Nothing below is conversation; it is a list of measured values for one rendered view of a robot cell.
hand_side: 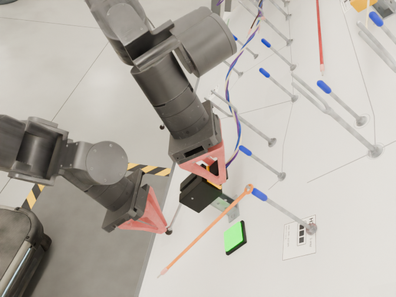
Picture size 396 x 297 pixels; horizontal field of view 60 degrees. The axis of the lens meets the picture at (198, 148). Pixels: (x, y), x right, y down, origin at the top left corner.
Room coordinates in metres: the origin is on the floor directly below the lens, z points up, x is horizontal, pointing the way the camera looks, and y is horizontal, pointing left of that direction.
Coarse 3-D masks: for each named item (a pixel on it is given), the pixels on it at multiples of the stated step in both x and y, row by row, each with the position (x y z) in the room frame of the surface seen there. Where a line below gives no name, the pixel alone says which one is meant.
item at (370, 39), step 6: (360, 24) 0.28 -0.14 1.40; (366, 30) 0.28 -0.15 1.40; (360, 36) 0.26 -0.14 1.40; (366, 36) 0.26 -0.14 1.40; (372, 36) 0.28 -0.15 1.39; (372, 42) 0.26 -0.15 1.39; (378, 42) 0.28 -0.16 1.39; (372, 48) 0.26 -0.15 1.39; (378, 48) 0.26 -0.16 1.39; (384, 48) 0.27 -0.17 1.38; (378, 54) 0.26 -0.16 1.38; (384, 54) 0.27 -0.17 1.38; (390, 54) 0.27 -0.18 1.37; (384, 60) 0.26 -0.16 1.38; (390, 60) 0.27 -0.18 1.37; (390, 66) 0.26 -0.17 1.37
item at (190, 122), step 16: (192, 96) 0.34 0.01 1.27; (160, 112) 0.32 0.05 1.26; (176, 112) 0.32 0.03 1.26; (192, 112) 0.32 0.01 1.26; (208, 112) 0.35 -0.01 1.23; (176, 128) 0.31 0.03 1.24; (192, 128) 0.31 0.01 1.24; (208, 128) 0.31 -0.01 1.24; (176, 144) 0.30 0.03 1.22; (192, 144) 0.29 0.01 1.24; (208, 144) 0.29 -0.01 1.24; (176, 160) 0.28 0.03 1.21
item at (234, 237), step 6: (240, 222) 0.26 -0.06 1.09; (234, 228) 0.25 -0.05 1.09; (240, 228) 0.25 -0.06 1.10; (228, 234) 0.25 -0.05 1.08; (234, 234) 0.24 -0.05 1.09; (240, 234) 0.24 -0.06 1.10; (228, 240) 0.24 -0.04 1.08; (234, 240) 0.23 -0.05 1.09; (240, 240) 0.23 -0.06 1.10; (246, 240) 0.23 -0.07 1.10; (228, 246) 0.23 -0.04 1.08; (234, 246) 0.23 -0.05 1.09; (240, 246) 0.22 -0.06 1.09; (228, 252) 0.22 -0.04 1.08
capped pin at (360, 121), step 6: (318, 84) 0.32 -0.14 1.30; (324, 84) 0.32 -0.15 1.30; (324, 90) 0.32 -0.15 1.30; (330, 90) 0.32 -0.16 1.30; (336, 96) 0.32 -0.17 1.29; (342, 102) 0.32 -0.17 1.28; (348, 108) 0.32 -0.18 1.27; (354, 114) 0.31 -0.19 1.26; (360, 120) 0.31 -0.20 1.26; (366, 120) 0.31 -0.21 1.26
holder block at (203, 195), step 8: (192, 176) 0.32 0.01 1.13; (200, 176) 0.31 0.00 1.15; (184, 184) 0.32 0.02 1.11; (192, 184) 0.30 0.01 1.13; (200, 184) 0.29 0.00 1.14; (208, 184) 0.30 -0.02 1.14; (184, 192) 0.30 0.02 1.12; (192, 192) 0.29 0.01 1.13; (200, 192) 0.29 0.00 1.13; (208, 192) 0.29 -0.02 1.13; (216, 192) 0.29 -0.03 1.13; (184, 200) 0.29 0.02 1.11; (192, 200) 0.29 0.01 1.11; (200, 200) 0.29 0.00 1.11; (208, 200) 0.29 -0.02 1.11; (192, 208) 0.29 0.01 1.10; (200, 208) 0.29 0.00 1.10
